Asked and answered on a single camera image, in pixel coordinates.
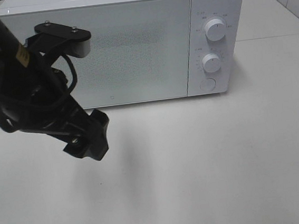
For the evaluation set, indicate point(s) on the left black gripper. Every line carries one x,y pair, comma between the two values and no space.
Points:
64,119

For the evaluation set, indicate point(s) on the white timer knob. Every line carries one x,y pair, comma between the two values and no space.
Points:
211,63

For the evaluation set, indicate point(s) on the upper white power knob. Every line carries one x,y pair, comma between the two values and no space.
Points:
215,29

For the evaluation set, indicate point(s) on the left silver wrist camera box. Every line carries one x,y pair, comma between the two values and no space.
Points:
55,39

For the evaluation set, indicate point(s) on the round door release button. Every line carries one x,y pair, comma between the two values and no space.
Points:
208,84

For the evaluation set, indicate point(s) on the white microwave oven body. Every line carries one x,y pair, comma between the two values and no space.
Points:
199,45

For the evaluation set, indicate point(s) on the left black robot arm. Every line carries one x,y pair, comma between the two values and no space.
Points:
36,81

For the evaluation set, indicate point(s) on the white microwave door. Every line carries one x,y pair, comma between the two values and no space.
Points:
139,51

